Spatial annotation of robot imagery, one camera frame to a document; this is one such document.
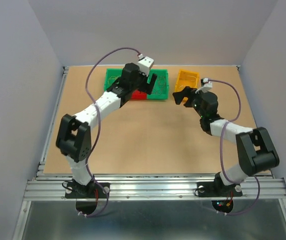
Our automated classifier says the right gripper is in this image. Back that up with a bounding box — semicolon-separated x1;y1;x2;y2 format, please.
172;86;207;119

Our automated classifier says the brown wire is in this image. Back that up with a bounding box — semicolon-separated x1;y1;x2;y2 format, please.
152;74;168;96

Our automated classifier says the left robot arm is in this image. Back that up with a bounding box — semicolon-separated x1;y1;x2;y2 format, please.
56;57;157;197

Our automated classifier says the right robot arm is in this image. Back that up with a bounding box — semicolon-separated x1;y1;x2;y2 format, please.
173;86;280;197

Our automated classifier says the red bin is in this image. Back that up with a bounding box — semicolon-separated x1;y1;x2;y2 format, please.
131;90;147;100

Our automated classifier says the right green bin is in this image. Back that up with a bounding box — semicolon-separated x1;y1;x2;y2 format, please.
147;69;169;101

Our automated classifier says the green bin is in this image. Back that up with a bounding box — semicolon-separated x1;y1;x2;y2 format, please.
147;69;169;101
104;68;122;91

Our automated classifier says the yellow bin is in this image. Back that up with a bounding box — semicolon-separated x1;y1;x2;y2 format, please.
174;69;200;92

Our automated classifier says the left green bin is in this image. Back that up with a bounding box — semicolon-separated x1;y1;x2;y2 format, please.
104;68;122;91

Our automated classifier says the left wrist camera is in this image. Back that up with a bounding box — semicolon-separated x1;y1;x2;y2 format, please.
137;54;154;76

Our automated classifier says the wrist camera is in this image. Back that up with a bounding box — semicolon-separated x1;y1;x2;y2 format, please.
195;77;213;94
137;54;154;76

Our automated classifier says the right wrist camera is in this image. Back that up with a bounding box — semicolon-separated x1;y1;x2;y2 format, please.
195;77;213;94

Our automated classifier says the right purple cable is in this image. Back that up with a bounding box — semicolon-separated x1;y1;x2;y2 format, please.
207;79;260;217

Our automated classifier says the purple cable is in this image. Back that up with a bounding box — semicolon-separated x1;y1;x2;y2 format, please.
207;79;260;217
79;47;143;218

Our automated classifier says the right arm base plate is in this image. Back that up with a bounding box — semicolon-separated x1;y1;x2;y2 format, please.
194;181;243;198

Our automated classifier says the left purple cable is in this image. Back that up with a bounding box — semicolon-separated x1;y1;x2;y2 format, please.
79;47;143;218

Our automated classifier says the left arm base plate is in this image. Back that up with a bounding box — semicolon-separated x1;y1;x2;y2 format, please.
62;180;106;200

